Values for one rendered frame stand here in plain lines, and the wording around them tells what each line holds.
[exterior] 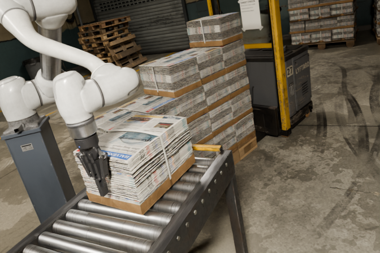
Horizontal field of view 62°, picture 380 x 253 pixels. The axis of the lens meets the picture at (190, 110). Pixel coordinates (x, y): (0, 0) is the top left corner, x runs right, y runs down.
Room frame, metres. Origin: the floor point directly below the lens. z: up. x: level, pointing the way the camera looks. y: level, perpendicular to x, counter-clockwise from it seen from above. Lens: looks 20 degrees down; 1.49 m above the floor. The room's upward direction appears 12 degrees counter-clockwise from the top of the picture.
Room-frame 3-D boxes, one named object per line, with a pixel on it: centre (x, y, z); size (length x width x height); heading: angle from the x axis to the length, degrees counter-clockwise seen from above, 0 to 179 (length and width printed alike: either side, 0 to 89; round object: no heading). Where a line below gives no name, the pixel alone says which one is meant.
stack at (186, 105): (2.33, 0.19, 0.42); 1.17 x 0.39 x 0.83; 132
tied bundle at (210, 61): (2.62, -0.12, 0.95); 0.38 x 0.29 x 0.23; 41
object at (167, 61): (2.42, 0.10, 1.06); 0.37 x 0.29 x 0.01; 40
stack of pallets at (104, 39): (8.95, 1.80, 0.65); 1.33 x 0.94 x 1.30; 154
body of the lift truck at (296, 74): (3.35, -0.94, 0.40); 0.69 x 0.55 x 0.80; 42
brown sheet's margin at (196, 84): (2.41, 0.10, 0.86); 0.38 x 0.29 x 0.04; 40
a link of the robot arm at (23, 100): (1.70, 0.90, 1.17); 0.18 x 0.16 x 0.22; 126
